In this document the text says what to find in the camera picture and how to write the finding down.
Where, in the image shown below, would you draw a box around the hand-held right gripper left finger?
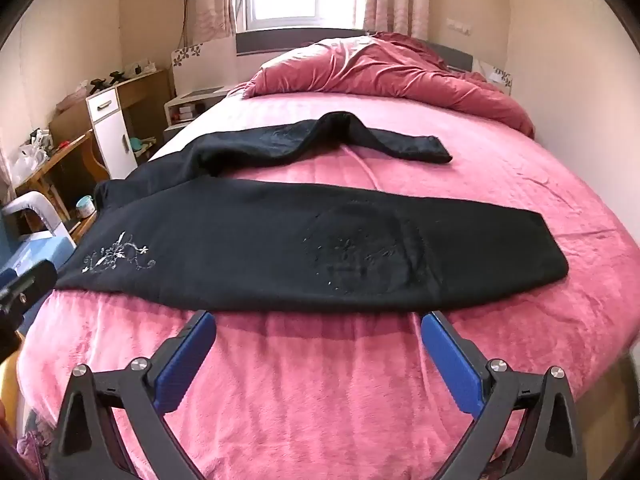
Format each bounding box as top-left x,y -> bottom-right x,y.
50,310 -> 218,480

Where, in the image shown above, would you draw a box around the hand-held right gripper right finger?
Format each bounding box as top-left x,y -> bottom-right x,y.
420,310 -> 588,480

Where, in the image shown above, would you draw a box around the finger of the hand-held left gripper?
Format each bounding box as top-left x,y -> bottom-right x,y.
0,260 -> 59,318

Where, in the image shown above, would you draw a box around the black pants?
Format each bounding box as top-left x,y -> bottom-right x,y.
52,110 -> 568,313

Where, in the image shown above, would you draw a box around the white plastic bag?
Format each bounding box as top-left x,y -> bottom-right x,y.
10,142 -> 51,186

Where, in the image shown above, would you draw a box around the wooden desk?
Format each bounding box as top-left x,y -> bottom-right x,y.
15,130 -> 108,241

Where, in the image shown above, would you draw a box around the pink bed blanket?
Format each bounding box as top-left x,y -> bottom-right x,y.
17,82 -> 640,480

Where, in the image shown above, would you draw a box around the white cabinet with drawer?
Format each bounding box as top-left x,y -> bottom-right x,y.
85,85 -> 138,181

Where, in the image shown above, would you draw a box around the wooden shelf unit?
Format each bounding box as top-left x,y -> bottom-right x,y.
50,67 -> 173,171

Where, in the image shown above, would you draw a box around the white nightstand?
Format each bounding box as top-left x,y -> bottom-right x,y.
164,87 -> 231,148

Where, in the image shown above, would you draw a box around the white floral board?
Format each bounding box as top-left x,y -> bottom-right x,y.
171,40 -> 236,98

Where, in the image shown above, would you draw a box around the white floral box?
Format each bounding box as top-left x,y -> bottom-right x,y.
472,57 -> 516,96

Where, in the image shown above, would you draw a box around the red duvet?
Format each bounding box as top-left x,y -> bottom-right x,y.
242,31 -> 536,138

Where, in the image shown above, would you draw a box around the grey headboard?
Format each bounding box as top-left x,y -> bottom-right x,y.
235,30 -> 473,73

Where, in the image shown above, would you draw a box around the white chair frame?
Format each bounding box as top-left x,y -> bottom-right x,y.
0,191 -> 76,248

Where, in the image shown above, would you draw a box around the hanging cable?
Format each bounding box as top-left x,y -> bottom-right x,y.
176,0 -> 197,48

